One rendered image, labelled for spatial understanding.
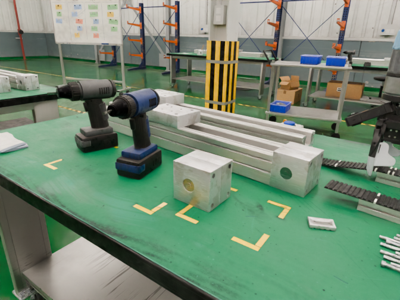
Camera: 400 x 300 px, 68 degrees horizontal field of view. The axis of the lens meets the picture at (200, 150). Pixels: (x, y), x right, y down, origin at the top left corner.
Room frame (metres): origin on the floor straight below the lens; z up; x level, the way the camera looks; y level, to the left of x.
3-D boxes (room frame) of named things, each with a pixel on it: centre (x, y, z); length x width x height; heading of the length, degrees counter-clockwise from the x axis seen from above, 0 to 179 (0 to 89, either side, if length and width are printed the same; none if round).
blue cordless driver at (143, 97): (0.72, 0.18, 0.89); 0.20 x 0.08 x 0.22; 158
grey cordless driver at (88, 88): (0.90, 0.36, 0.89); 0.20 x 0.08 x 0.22; 129
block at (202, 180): (0.62, -0.02, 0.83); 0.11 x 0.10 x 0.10; 144
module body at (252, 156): (0.97, 0.10, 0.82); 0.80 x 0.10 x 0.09; 51
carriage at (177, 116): (0.97, 0.10, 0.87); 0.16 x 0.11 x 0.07; 51
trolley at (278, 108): (3.82, -1.30, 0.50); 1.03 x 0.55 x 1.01; 68
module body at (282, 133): (1.11, -0.02, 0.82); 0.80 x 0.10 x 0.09; 51
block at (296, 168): (0.69, -0.25, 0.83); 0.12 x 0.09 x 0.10; 141
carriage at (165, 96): (1.27, 0.17, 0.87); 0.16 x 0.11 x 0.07; 51
